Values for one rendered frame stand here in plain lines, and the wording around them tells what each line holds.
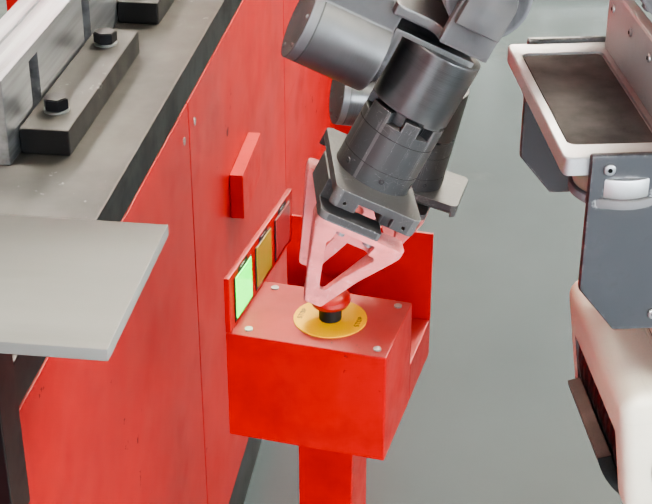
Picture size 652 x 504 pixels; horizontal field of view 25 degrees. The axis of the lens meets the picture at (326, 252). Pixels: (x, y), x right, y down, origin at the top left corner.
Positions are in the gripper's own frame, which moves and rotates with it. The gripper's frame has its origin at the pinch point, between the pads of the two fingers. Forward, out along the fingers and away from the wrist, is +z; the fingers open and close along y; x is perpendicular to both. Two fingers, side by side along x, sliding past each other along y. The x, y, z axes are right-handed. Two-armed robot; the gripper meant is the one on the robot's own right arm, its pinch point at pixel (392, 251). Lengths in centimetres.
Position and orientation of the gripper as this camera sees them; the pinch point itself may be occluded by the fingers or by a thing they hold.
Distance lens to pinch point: 149.4
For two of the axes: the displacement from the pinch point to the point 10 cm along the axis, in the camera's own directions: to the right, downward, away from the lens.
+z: -2.1, 8.1, 5.4
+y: -9.4, -3.2, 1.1
